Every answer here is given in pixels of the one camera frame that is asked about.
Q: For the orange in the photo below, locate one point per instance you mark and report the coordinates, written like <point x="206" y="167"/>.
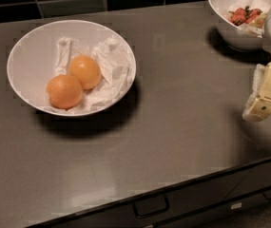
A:
<point x="86" y="71"/>
<point x="64" y="92"/>

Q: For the white bowl with strawberries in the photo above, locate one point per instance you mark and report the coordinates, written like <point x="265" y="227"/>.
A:
<point x="230" y="33"/>

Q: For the orange at bowl front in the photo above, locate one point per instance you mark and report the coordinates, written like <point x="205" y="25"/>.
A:
<point x="64" y="92"/>

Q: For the large white bowl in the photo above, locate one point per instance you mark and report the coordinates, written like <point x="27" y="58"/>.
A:
<point x="32" y="60"/>

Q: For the red strawberries pile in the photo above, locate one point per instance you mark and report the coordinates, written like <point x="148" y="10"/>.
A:
<point x="244" y="15"/>

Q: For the white paper under strawberries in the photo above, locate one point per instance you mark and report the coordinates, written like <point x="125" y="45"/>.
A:
<point x="254" y="29"/>

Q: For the white crumpled paper liner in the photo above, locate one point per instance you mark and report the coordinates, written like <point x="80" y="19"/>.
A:
<point x="114" y="58"/>

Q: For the dark drawer front with handle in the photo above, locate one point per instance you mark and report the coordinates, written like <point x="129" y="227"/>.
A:
<point x="154" y="207"/>

